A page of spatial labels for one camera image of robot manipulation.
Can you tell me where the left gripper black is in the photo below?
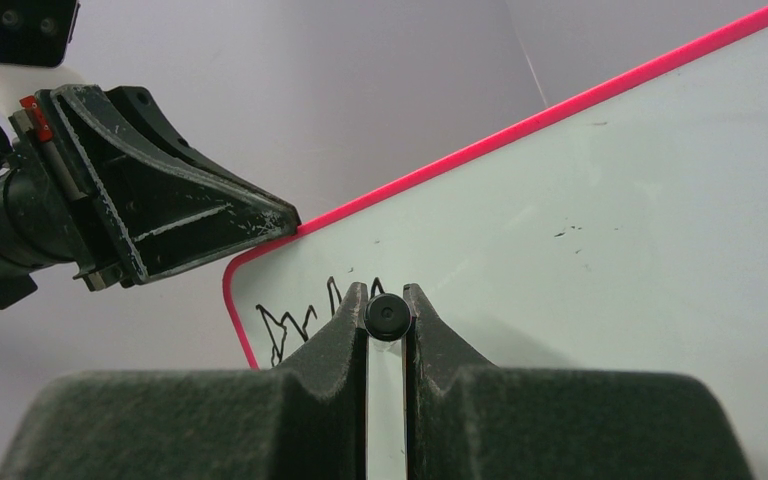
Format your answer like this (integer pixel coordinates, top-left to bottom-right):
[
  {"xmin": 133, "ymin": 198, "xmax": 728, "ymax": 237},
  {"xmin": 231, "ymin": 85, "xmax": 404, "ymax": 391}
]
[{"xmin": 10, "ymin": 84, "xmax": 301, "ymax": 291}]

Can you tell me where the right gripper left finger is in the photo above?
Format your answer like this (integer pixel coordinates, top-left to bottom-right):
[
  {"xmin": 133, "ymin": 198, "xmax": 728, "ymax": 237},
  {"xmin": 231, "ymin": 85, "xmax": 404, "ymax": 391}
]
[{"xmin": 0, "ymin": 283, "xmax": 368, "ymax": 479}]

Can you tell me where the black whiteboard marker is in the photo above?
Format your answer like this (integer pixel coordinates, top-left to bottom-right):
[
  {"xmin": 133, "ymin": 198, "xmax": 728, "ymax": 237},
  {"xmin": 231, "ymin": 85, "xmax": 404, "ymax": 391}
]
[{"xmin": 364, "ymin": 293, "xmax": 412, "ymax": 342}]

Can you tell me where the whiteboard with red frame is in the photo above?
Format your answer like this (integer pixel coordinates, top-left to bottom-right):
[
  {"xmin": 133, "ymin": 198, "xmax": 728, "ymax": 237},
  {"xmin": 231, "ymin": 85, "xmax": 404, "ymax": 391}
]
[{"xmin": 223, "ymin": 6, "xmax": 768, "ymax": 479}]

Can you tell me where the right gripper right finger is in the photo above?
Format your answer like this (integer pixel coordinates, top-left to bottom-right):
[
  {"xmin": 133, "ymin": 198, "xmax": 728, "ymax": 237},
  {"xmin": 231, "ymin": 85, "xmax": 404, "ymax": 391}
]
[{"xmin": 403, "ymin": 284, "xmax": 753, "ymax": 479}]

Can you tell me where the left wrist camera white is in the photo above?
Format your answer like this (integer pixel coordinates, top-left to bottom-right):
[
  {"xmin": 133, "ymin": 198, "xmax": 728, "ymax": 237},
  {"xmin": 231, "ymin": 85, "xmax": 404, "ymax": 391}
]
[{"xmin": 0, "ymin": 0, "xmax": 86, "ymax": 117}]

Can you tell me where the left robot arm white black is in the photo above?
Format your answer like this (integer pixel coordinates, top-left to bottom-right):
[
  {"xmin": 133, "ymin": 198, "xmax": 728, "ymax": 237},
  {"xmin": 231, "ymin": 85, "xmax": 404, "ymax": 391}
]
[{"xmin": 0, "ymin": 85, "xmax": 300, "ymax": 310}]

